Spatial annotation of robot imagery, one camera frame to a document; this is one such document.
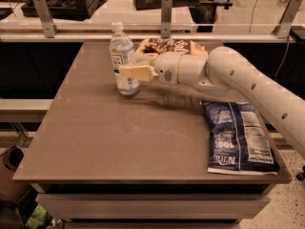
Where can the left metal rail bracket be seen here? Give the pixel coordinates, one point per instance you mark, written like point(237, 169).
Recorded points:
point(44, 15)

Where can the brown chip bag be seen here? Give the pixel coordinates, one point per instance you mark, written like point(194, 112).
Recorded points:
point(161, 45)

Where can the black tray on floor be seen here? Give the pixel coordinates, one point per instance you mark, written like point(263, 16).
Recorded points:
point(77, 10)

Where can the middle metal rail bracket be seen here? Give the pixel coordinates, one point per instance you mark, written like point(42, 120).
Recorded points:
point(166, 18)

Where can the metal guard rail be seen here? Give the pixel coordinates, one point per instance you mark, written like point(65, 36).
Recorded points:
point(31, 35)

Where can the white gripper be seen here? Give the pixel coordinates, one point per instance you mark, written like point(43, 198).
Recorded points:
point(166, 68)

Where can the green crumpled bag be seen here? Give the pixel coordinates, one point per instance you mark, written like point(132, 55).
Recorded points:
point(41, 219)

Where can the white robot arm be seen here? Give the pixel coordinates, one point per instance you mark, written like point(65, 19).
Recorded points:
point(221, 71)

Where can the brown cardboard box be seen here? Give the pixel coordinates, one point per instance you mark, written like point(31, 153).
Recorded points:
point(13, 193)

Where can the right metal rail bracket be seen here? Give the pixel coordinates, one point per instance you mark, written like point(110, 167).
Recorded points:
point(282, 29)

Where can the blue chip bag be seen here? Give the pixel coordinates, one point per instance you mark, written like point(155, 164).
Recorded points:
point(238, 143)

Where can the clear blue plastic water bottle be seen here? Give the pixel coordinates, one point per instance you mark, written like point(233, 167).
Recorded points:
point(122, 53)

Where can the metal rail bracket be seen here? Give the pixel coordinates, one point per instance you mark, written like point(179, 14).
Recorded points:
point(166, 18)
point(282, 29)
point(44, 15)

